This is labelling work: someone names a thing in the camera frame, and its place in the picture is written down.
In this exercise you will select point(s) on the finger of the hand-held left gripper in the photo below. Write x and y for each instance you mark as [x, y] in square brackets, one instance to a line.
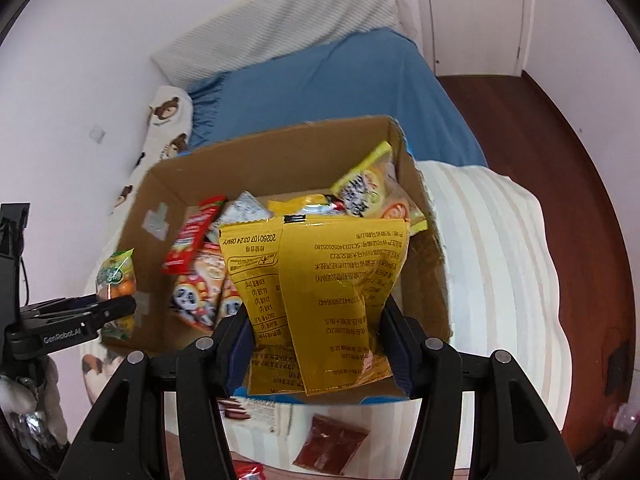
[70, 304]
[115, 311]

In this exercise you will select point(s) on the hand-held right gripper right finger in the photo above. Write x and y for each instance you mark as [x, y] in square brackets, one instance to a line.
[400, 355]

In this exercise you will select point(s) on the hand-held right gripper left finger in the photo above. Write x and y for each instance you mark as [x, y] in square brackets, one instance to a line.
[237, 355]

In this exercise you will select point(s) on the green snack packet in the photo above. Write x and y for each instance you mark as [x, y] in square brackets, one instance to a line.
[117, 275]

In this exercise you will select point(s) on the small orange panda snack packet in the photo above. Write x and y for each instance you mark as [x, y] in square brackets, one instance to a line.
[231, 302]

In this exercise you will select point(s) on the large orange panda snack packet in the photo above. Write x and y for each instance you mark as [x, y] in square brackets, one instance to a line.
[200, 275]

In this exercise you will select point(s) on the long red snack packet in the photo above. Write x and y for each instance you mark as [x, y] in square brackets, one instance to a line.
[192, 235]

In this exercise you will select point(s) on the white grey snack packet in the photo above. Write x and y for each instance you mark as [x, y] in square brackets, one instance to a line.
[242, 210]

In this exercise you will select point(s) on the instant noodle packet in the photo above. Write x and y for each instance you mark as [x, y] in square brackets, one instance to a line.
[305, 204]

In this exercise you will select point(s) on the yellow puffed ball snack packet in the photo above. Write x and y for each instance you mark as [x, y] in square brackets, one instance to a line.
[367, 190]

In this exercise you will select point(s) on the printed cardboard box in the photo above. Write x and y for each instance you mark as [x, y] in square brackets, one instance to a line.
[280, 165]

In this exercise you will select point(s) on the white wafer packet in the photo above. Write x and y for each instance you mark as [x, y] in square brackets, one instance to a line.
[260, 410]

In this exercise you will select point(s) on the brown red snack packet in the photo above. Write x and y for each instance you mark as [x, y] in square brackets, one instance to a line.
[330, 442]

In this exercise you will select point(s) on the small red triangular packet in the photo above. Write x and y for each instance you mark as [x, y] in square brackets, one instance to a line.
[250, 472]

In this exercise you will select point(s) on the cat print blanket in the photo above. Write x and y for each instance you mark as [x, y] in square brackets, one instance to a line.
[490, 260]

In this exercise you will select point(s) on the bear print pillow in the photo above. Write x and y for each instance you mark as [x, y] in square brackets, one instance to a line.
[167, 115]

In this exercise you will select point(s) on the blue bed sheet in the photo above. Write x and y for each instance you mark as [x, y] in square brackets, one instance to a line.
[325, 85]

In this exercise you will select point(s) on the grey white pillow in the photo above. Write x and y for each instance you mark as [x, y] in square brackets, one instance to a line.
[280, 25]

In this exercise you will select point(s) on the white door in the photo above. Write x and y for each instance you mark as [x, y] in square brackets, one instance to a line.
[475, 20]

